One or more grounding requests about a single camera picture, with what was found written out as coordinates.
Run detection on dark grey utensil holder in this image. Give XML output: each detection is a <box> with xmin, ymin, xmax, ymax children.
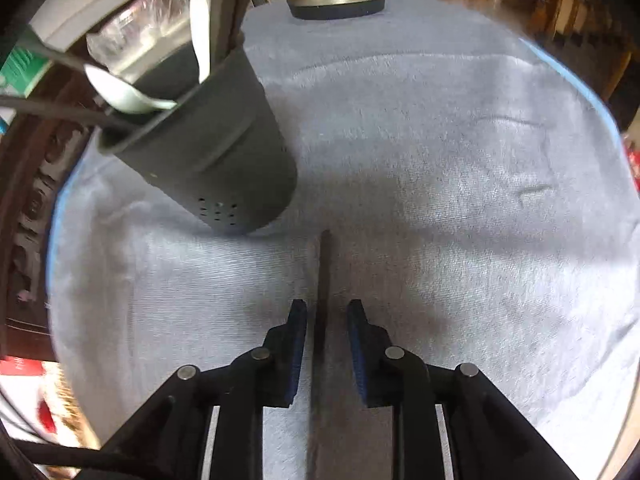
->
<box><xmin>95</xmin><ymin>42</ymin><xmax>299</xmax><ymax>236</ymax></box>

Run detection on grey towel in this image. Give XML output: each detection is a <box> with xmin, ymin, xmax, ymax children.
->
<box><xmin>46</xmin><ymin>0</ymin><xmax>626</xmax><ymax>480</ymax></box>

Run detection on red and white printed bag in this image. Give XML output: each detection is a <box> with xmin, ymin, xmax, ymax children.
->
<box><xmin>0</xmin><ymin>355</ymin><xmax>101</xmax><ymax>451</ymax></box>

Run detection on green thermos jug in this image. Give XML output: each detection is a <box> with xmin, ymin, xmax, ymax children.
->
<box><xmin>0</xmin><ymin>45</ymin><xmax>51</xmax><ymax>98</ymax></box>

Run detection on clear plastic bag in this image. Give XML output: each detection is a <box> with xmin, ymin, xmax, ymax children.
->
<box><xmin>86</xmin><ymin>0</ymin><xmax>193</xmax><ymax>76</ymax></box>

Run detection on red object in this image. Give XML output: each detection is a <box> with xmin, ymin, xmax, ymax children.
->
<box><xmin>622</xmin><ymin>135</ymin><xmax>640</xmax><ymax>181</ymax></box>

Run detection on black cable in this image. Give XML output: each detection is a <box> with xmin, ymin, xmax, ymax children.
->
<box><xmin>15</xmin><ymin>440</ymin><xmax>166</xmax><ymax>480</ymax></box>

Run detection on carved wooden table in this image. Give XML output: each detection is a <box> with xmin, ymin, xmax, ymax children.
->
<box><xmin>0</xmin><ymin>67</ymin><xmax>101</xmax><ymax>361</ymax></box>

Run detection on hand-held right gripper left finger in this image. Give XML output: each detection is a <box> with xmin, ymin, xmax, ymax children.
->
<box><xmin>100</xmin><ymin>299</ymin><xmax>308</xmax><ymax>480</ymax></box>

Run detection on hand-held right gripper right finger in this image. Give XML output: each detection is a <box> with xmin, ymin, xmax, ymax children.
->
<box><xmin>346</xmin><ymin>298</ymin><xmax>578</xmax><ymax>480</ymax></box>

